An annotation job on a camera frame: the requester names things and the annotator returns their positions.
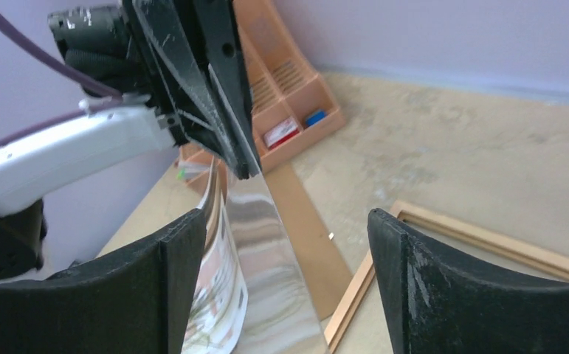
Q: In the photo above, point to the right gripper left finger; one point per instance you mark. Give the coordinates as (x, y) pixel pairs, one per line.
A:
(135, 299)

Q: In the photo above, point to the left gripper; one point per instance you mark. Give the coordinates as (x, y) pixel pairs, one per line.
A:
(185, 55)

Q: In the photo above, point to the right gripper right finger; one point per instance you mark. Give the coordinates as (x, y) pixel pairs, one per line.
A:
(438, 299)

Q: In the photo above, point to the brown wooden picture frame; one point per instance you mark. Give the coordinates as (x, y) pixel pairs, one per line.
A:
(492, 247)

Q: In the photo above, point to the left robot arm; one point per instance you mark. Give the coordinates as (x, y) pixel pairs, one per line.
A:
(107, 129)

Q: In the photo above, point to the brown backing board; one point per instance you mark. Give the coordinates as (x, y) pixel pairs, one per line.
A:
(324, 269)

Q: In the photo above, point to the orange plastic file organizer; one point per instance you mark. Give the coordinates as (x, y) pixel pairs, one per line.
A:
(284, 84)

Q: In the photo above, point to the green white small item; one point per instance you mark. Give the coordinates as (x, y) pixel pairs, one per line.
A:
(182, 175)

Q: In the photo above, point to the red white small box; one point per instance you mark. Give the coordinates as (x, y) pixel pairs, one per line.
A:
(280, 133)

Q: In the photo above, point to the blue small box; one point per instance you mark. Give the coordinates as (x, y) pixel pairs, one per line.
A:
(315, 117)

